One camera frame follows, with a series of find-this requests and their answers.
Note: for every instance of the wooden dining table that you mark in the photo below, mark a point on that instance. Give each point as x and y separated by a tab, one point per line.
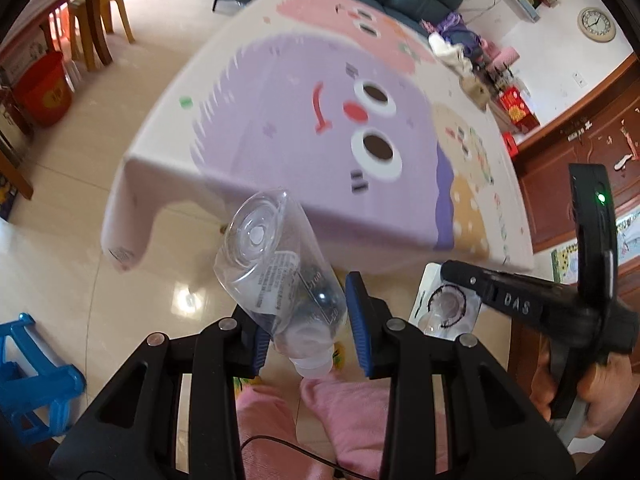
97	25

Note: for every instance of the blue plastic stool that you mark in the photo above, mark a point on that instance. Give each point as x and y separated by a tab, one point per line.
30	385

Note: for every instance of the clear plastic wrapper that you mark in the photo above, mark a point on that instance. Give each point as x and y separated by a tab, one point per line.
280	280

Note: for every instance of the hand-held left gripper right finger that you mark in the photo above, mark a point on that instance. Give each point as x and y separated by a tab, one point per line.
359	330

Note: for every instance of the red gift box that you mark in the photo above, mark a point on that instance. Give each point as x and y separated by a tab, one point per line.
520	110

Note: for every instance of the pink box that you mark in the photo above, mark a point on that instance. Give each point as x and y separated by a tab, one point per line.
505	57

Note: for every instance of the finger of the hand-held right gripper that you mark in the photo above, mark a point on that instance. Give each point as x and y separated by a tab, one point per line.
500	290

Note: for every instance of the wooden door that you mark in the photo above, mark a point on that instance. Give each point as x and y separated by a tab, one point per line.
550	170

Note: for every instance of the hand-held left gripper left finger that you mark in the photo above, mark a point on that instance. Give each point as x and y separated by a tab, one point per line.
257	347

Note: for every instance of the person's right hand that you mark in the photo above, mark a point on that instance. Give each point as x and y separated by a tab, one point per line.
610	390

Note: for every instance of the yellow plastic stool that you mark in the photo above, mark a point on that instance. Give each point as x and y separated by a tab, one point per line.
120	15

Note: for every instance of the giraffe poster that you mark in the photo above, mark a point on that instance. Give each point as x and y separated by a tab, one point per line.
562	260

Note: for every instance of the white crumpled paper bag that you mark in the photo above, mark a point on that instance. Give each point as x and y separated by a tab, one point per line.
445	50

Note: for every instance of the cartoon printed tablecloth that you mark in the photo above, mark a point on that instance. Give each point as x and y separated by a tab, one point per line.
280	125

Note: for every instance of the person's right leg pink trousers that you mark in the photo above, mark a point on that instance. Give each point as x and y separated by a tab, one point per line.
370	420

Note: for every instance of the red bucket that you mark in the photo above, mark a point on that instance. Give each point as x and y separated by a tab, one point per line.
45	90

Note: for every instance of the red gift bag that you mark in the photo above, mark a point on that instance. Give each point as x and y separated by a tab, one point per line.
511	145

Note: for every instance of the yellow embroidered slipper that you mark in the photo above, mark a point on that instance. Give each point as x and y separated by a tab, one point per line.
339	355
246	383

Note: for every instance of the purple bag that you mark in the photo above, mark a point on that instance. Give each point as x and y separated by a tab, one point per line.
457	30

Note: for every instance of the round wall clock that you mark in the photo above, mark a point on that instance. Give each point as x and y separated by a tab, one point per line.
596	24

